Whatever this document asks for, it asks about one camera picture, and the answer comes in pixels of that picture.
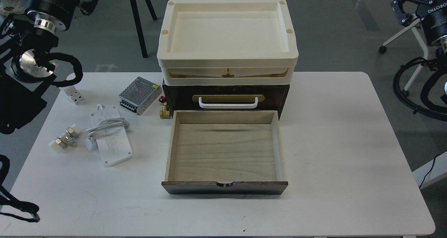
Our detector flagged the metal mesh power supply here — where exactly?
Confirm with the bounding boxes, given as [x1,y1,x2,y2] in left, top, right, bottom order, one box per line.
[119,77,162,116]

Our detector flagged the white red circuit breaker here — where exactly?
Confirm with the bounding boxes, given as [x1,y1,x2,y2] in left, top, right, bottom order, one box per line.
[61,85,84,105]

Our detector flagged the black table legs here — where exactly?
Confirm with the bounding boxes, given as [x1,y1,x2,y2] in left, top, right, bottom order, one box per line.
[126,0,158,59]

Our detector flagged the metal fittings white caps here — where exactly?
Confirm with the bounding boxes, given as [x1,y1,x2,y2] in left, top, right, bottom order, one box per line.
[48,124,82,152]

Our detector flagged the white drawer handle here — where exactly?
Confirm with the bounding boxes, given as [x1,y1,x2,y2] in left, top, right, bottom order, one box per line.
[198,97,259,109]

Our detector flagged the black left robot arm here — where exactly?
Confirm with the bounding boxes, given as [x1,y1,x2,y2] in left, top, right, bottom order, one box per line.
[0,0,99,134]

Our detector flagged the white office chair base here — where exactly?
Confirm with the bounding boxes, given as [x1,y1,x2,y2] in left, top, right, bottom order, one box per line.
[379,18,431,59]

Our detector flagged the brass valve red handle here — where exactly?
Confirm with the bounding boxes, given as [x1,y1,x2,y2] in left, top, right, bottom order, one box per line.
[159,96,171,119]

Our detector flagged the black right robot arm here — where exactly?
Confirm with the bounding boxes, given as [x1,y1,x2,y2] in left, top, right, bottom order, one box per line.
[391,0,447,121]

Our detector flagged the open wooden drawer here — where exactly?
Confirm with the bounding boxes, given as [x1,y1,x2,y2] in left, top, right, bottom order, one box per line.
[161,110,288,195]

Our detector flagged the cream plastic stacked tray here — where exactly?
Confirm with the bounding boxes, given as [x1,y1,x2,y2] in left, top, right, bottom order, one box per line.
[157,0,299,86]

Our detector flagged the white charging cable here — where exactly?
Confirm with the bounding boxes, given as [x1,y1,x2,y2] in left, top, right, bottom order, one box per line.
[86,104,134,166]

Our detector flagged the dark wooden cabinet body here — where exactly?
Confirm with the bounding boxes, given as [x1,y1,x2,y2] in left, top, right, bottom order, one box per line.
[162,83,290,116]

